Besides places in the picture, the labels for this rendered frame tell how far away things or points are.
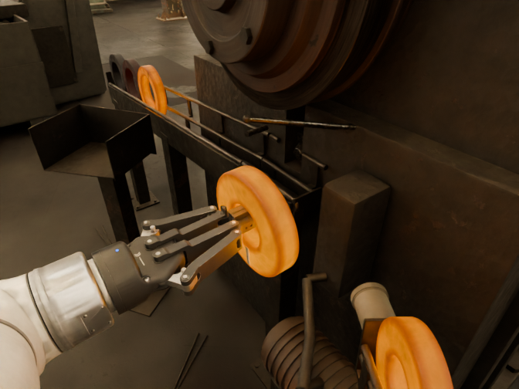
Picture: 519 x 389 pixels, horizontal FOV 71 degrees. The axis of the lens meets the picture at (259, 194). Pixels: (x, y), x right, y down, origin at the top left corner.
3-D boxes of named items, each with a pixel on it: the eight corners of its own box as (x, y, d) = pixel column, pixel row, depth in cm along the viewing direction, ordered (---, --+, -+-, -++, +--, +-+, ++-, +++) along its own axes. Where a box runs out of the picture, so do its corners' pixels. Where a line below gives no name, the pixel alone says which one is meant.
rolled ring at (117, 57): (117, 55, 147) (126, 54, 149) (105, 52, 160) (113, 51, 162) (129, 101, 156) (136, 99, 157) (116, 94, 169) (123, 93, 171)
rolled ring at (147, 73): (133, 66, 135) (141, 65, 137) (146, 116, 142) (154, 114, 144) (149, 65, 121) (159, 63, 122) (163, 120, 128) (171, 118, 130)
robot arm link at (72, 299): (72, 369, 37) (129, 337, 40) (36, 315, 32) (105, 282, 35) (54, 309, 43) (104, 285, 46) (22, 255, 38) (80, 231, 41)
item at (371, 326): (403, 368, 55) (417, 317, 50) (404, 372, 55) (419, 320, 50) (354, 369, 55) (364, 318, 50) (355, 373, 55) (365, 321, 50)
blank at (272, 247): (228, 148, 52) (208, 156, 51) (300, 194, 41) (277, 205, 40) (239, 231, 61) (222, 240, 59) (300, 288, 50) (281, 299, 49)
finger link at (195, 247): (150, 251, 41) (154, 258, 40) (235, 214, 46) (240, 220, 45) (157, 275, 44) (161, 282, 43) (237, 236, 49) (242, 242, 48)
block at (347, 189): (345, 257, 82) (361, 164, 69) (373, 279, 77) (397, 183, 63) (310, 278, 77) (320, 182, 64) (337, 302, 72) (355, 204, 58)
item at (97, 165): (125, 263, 158) (79, 103, 118) (179, 279, 151) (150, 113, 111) (93, 299, 142) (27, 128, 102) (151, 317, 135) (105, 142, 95)
